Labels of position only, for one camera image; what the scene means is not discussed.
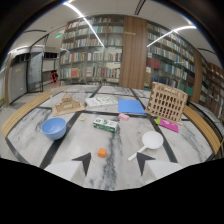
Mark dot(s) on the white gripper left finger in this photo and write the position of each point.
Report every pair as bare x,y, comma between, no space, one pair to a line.
68,168

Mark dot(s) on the tall bookshelf with books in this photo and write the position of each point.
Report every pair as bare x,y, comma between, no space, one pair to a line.
90,50

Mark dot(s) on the blue book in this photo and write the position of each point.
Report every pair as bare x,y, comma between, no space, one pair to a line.
131,107

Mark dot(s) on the orange cube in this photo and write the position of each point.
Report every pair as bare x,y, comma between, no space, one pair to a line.
102,152

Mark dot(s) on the white round paddle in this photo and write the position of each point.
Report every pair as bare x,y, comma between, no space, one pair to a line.
150,141

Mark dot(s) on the small yellow piece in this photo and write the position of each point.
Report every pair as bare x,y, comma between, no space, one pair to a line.
81,118

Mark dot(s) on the wooden column panel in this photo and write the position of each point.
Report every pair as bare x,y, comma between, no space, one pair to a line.
134,53

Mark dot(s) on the bookshelf with dark books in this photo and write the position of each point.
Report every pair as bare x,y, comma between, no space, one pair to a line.
170,60

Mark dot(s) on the white printed booklet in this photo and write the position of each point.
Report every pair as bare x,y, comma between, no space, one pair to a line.
101,101

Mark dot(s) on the wooden lattice building model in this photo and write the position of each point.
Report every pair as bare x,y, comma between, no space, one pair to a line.
166,102

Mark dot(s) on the blue plastic bowl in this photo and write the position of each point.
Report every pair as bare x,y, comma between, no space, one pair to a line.
54,127

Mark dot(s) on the small pink block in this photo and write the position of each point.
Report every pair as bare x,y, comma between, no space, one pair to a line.
123,116

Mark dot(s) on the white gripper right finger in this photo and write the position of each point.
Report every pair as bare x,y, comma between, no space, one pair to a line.
156,168

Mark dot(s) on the green and white box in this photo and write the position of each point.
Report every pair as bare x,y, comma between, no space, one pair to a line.
105,124

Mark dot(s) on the wooden castle model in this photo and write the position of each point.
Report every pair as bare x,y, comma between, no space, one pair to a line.
67,104

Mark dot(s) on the red chair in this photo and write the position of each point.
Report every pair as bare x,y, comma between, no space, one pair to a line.
53,77

